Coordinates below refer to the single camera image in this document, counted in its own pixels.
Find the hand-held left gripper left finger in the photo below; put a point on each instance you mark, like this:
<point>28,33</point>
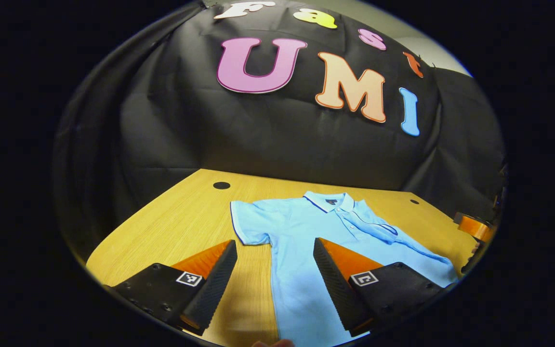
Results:
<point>212,289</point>

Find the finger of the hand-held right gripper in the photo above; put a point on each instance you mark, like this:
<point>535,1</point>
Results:
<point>475,227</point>

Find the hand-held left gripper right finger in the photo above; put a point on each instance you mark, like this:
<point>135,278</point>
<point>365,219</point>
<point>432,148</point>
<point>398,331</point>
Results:
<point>335,289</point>

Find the light blue T-shirt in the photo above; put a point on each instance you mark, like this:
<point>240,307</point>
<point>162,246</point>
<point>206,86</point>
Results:
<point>301,231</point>

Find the black backdrop cloth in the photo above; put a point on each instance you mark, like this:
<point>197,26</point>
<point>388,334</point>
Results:
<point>258,140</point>

